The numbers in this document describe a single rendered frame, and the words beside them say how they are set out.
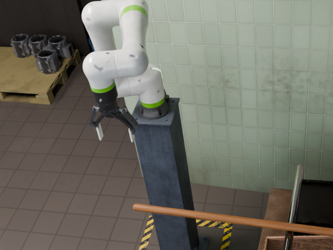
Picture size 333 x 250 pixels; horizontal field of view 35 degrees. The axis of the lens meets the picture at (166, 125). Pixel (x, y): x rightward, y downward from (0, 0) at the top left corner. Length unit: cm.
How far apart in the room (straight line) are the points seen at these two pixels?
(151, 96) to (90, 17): 52
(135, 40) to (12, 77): 349
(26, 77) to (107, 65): 345
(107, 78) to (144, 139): 83
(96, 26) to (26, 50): 337
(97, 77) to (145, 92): 66
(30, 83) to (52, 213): 161
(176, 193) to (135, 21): 116
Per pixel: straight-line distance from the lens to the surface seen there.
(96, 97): 195
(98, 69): 186
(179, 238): 320
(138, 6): 218
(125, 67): 185
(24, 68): 543
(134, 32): 199
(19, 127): 488
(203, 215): 210
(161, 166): 276
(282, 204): 295
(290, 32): 296
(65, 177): 420
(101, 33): 228
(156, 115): 257
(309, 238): 257
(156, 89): 249
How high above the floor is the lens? 279
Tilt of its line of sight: 39 degrees down
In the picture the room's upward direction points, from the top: 10 degrees counter-clockwise
